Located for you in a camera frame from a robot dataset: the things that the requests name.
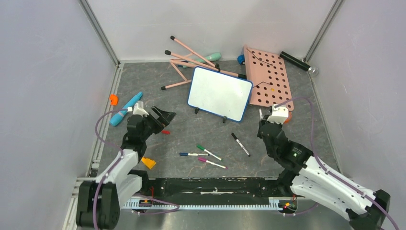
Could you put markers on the blue whiteboard marker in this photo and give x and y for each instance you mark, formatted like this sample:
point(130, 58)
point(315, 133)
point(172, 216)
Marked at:
point(193, 154)

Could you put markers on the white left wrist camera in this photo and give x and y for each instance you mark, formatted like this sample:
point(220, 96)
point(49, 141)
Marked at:
point(138, 109)

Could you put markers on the mint green toy bottle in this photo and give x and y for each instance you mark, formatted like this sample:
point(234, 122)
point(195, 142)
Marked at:
point(212, 57)

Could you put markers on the small blue toy car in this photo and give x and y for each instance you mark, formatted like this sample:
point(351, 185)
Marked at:
point(241, 59)

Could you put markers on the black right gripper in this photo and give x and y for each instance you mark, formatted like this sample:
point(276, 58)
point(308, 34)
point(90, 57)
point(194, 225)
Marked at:
point(263, 123)

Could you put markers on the black whiteboard marker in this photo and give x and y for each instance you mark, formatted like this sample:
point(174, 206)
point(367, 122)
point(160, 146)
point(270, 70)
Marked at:
point(240, 144)

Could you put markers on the pink perforated board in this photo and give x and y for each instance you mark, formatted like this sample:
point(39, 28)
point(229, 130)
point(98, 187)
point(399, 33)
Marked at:
point(267, 72)

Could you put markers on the green whiteboard marker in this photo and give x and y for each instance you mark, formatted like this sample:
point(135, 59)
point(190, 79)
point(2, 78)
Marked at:
point(207, 151)

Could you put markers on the orange clip left edge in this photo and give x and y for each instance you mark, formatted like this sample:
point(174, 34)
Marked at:
point(113, 100)

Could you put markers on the orange round tape measure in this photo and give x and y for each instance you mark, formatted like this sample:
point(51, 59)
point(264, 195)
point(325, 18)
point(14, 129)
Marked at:
point(288, 118)

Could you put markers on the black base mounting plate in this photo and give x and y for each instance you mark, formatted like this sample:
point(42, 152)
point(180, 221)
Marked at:
point(215, 190)

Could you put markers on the blue toy marker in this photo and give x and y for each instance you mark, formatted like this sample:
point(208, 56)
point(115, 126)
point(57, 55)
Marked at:
point(118, 117)

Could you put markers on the pink whiteboard marker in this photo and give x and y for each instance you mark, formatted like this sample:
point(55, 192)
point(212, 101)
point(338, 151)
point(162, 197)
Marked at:
point(212, 163)

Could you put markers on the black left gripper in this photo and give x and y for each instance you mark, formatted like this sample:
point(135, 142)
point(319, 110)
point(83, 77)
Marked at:
point(165, 118)

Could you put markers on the blue framed whiteboard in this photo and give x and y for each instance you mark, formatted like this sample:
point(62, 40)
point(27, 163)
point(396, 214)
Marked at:
point(219, 94)

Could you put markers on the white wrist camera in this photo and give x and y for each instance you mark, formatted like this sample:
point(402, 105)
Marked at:
point(138, 109)
point(278, 114)

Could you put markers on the pink folding stand legs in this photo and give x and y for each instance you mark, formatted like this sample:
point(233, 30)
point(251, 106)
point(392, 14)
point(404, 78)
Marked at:
point(192, 60)

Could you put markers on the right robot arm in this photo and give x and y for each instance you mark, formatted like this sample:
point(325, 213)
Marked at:
point(310, 177)

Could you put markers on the yellow orange wedge block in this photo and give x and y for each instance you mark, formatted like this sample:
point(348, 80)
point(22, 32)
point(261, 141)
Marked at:
point(149, 163)

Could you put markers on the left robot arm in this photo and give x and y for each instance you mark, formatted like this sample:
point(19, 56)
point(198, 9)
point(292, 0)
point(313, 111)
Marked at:
point(101, 198)

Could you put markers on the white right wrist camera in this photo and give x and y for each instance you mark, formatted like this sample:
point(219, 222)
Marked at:
point(278, 114)

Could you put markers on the black flashlight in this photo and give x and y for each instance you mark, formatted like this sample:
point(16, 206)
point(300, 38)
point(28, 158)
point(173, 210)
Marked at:
point(312, 70)

